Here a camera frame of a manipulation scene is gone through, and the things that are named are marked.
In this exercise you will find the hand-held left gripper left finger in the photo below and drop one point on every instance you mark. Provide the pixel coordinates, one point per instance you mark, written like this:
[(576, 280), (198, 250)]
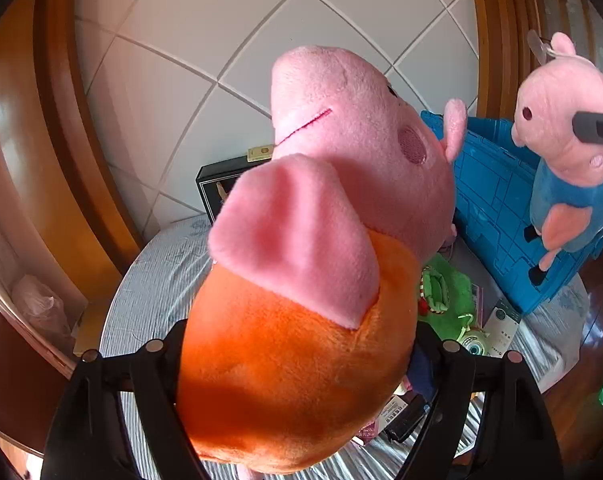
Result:
[(156, 375)]

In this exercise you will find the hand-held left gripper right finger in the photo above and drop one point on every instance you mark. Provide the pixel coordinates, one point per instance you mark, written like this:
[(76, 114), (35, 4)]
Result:
[(424, 375)]

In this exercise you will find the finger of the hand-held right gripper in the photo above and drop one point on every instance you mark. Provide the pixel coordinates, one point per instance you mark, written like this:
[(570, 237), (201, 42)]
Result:
[(596, 127)]

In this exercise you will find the pink pig plush blue clothes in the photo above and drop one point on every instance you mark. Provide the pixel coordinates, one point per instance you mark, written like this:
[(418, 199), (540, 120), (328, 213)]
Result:
[(566, 160)]

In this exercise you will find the green dinosaur plush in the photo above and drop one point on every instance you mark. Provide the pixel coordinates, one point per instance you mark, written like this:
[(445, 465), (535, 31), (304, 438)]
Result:
[(444, 295)]

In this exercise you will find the blue plastic crate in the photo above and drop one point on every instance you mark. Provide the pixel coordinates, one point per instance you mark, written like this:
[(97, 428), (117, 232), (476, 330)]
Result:
[(491, 195)]

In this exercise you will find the pink pig plush orange dress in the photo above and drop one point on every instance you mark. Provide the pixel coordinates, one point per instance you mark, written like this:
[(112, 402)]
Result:
[(331, 240)]

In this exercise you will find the black flat case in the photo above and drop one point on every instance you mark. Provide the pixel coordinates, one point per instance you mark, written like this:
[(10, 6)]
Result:
[(406, 419)]

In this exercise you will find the pink barcode box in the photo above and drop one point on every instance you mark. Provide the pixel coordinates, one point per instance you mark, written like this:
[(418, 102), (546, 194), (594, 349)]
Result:
[(376, 427)]

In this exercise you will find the wooden stool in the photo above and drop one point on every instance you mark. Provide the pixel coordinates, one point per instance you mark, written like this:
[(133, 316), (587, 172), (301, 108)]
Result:
[(88, 325)]

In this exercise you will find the white box green print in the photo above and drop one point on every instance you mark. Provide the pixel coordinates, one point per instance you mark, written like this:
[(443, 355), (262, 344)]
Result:
[(502, 325)]

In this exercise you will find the pink plastic bag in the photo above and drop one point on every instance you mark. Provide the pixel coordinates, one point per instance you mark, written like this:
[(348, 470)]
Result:
[(38, 305)]

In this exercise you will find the white curtain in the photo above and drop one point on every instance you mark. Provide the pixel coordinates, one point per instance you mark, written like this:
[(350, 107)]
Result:
[(1, 280)]

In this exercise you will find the black gift box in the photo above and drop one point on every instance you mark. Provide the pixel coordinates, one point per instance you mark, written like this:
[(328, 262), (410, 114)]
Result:
[(219, 190)]

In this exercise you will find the small gold box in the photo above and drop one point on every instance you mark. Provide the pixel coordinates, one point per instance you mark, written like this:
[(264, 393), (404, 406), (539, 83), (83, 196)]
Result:
[(260, 152)]

